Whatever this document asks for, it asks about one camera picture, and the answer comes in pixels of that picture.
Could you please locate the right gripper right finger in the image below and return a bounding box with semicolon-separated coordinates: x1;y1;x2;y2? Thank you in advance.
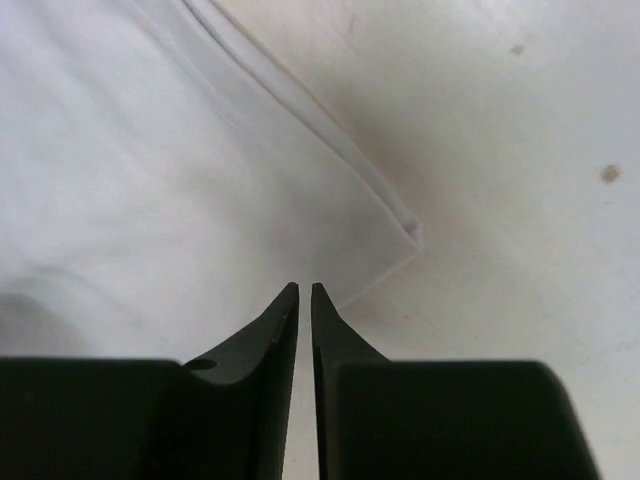
311;284;599;479

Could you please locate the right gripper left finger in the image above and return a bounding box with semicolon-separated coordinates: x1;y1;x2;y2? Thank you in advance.
1;284;299;479

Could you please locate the white skirt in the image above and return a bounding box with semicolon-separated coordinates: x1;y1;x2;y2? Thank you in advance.
0;0;424;480

